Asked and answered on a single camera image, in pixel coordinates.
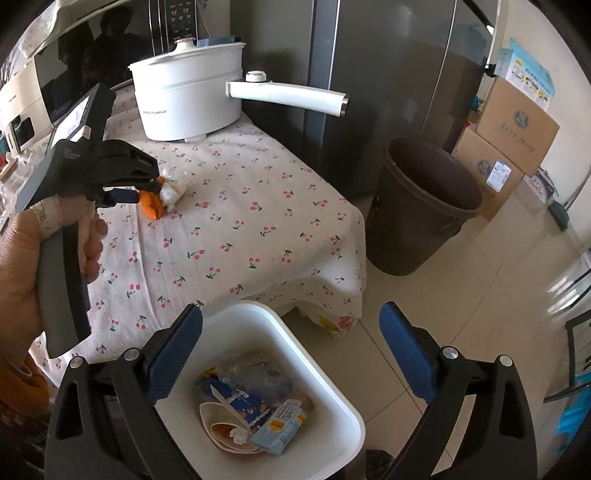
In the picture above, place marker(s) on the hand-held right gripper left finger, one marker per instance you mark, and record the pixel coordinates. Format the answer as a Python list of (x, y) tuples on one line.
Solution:
[(175, 355)]

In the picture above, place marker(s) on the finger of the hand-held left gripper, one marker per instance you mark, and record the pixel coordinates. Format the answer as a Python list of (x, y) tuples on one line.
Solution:
[(117, 194), (124, 159)]

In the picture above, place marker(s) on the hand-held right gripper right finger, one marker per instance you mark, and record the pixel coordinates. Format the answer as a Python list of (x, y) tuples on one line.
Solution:
[(406, 353)]

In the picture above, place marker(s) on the orange peel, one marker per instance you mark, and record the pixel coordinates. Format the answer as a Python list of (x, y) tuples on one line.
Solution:
[(151, 206)]

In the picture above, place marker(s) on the yellow foil packet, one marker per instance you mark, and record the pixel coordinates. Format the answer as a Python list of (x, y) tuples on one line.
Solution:
[(210, 370)]

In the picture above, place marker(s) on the white tissue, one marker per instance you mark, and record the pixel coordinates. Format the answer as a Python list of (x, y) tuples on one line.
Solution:
[(174, 189), (239, 435)]

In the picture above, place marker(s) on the red and white paper bowl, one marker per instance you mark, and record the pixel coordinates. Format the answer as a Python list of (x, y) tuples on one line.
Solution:
[(216, 424)]

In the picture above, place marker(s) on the blue and white carton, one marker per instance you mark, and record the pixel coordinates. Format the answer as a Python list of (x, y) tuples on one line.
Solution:
[(244, 406)]

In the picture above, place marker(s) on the white plastic bin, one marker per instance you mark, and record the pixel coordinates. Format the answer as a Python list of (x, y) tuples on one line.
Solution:
[(258, 327)]

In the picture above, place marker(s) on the clear plastic bottle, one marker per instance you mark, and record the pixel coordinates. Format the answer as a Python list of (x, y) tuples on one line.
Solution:
[(263, 378)]

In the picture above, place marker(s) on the brown plastic trash can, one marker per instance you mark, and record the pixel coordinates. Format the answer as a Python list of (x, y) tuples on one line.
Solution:
[(415, 230)]

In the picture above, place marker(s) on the person's left hand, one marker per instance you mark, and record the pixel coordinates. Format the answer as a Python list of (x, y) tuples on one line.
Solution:
[(18, 277)]

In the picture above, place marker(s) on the floral cloth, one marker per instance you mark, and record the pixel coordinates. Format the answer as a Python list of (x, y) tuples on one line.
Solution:
[(334, 323)]

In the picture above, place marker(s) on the white electric pot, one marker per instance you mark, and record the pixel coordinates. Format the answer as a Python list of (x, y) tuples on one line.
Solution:
[(184, 106)]

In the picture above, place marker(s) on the black microwave oven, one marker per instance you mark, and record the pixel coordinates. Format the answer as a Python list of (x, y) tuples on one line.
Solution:
[(115, 46)]

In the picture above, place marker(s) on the light blue small box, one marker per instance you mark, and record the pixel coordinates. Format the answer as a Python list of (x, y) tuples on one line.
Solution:
[(279, 429)]

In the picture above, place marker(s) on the cherry print tablecloth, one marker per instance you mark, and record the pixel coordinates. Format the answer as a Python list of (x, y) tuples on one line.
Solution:
[(254, 207)]

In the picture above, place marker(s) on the brown cardboard box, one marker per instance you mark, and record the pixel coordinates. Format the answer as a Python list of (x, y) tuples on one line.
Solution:
[(485, 170), (517, 124)]

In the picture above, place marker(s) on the grey refrigerator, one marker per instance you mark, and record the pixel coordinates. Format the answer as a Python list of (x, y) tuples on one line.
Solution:
[(369, 69)]

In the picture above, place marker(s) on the blue and white box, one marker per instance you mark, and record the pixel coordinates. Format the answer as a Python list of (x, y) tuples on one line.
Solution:
[(526, 69)]

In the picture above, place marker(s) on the black metal frame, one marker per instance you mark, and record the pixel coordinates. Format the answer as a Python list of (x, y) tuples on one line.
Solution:
[(572, 350)]

